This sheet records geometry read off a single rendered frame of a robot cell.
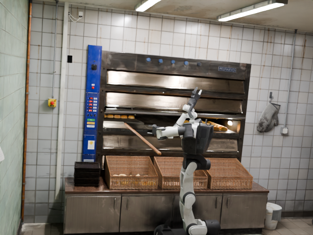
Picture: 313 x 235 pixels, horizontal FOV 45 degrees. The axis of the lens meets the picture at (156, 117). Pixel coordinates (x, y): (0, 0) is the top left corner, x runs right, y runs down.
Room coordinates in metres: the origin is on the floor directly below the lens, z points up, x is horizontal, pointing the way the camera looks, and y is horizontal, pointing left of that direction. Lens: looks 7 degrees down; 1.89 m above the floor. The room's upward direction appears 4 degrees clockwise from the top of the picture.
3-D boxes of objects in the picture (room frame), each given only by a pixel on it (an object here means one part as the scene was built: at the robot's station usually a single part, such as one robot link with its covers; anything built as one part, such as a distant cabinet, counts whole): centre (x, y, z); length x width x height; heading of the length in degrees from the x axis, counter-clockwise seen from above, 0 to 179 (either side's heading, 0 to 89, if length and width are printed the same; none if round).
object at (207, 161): (3.86, -0.46, 1.00); 0.28 x 0.13 x 0.18; 104
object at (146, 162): (4.30, 0.25, 0.72); 0.56 x 0.49 x 0.28; 106
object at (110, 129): (4.73, -0.23, 1.16); 1.80 x 0.06 x 0.04; 105
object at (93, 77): (5.34, 1.01, 1.07); 1.93 x 0.16 x 2.15; 15
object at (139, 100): (4.71, -0.24, 1.54); 1.79 x 0.11 x 0.19; 105
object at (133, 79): (4.71, -0.24, 1.80); 1.79 x 0.11 x 0.19; 105
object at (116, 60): (4.73, -0.23, 1.99); 1.80 x 0.08 x 0.21; 105
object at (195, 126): (3.83, -0.43, 1.27); 0.34 x 0.30 x 0.36; 159
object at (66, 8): (4.34, 1.11, 1.45); 0.05 x 0.02 x 2.30; 105
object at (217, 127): (5.28, -0.69, 1.21); 0.61 x 0.48 x 0.06; 15
